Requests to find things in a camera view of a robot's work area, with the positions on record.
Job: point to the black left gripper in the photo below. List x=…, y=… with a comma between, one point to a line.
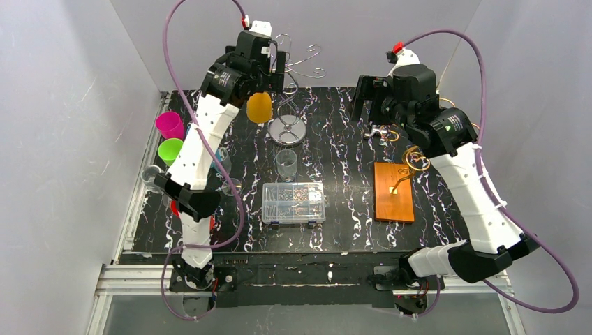
x=276, y=63

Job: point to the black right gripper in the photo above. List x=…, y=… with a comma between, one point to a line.
x=368, y=92

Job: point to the yellow plastic wine glass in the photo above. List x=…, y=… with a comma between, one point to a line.
x=259, y=108

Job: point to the pink plastic wine glass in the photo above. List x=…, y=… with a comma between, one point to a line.
x=170, y=125

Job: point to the green plastic wine glass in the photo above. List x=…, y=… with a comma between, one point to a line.
x=169, y=150

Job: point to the red plastic wine glass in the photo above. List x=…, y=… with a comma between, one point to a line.
x=175, y=211

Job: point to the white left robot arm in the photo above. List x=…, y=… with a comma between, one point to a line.
x=186, y=179

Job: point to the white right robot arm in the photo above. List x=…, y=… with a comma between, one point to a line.
x=494, y=241

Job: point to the orange wooden rack base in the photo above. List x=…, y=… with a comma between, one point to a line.
x=393, y=199

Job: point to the small silver metal fixture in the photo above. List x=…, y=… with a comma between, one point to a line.
x=375, y=131

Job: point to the clear plastic screw box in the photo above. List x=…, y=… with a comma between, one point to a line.
x=293, y=203

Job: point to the silver wire glass rack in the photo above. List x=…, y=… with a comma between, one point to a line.
x=288, y=129

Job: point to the gold wire glass rack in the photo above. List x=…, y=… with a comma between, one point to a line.
x=411, y=162

